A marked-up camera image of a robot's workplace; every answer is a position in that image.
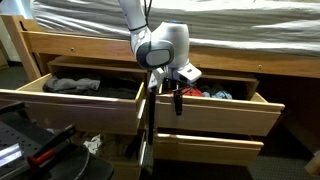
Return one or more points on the grey striped mattress sheet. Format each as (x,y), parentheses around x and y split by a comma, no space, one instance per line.
(281,26)

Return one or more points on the grey folded garment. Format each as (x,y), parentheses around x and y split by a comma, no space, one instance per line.
(70,86)

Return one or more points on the wooden bed frame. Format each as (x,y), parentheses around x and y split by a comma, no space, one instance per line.
(211,61)

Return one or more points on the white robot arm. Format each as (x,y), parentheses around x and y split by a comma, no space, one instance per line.
(156,43)

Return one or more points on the red shirt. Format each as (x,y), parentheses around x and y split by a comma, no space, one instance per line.
(192,92)

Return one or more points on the wooden drawer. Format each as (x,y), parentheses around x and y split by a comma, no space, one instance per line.
(205,149)
(87,113)
(124,152)
(246,113)

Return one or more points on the black camera tripod rig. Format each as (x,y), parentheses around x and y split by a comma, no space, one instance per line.
(29,152)

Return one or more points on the light blue garment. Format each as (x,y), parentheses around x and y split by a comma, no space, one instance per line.
(216,91)

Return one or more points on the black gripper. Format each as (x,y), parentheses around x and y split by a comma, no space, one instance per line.
(177,87)

